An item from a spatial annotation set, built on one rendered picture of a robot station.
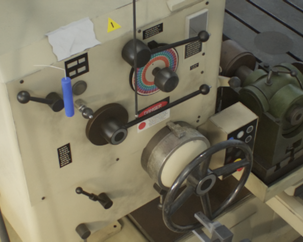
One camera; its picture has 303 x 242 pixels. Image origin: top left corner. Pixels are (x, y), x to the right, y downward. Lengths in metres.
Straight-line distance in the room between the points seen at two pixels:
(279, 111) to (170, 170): 0.56
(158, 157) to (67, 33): 0.58
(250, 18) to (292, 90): 0.97
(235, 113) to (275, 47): 0.95
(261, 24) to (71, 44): 1.77
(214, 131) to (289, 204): 0.72
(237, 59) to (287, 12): 0.91
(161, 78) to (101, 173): 0.41
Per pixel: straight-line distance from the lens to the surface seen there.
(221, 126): 2.22
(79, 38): 1.71
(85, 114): 1.75
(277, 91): 2.46
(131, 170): 2.15
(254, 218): 3.14
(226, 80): 2.21
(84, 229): 2.16
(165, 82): 1.83
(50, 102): 1.69
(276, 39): 3.23
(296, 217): 2.82
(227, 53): 2.61
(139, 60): 1.76
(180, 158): 2.07
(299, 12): 3.45
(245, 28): 3.28
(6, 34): 1.72
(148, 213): 2.86
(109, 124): 1.86
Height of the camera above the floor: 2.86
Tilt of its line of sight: 43 degrees down
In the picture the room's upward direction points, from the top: straight up
